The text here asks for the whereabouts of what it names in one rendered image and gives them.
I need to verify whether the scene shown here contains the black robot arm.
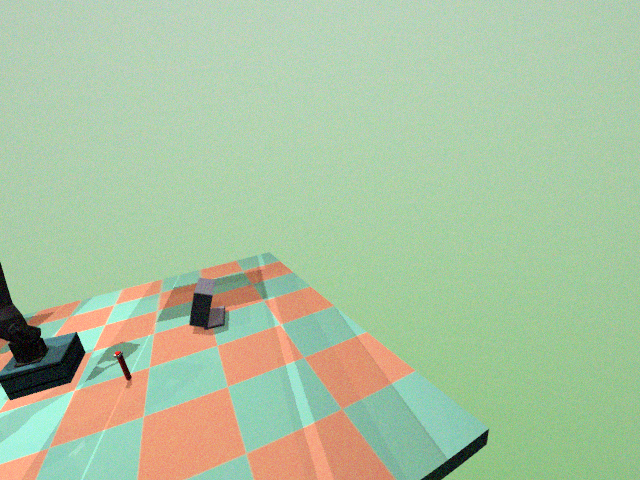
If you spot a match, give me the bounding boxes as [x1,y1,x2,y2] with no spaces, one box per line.
[0,263,49,368]

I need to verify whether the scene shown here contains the grey sloped panel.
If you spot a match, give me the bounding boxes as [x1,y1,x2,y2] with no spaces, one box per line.
[189,277,225,330]

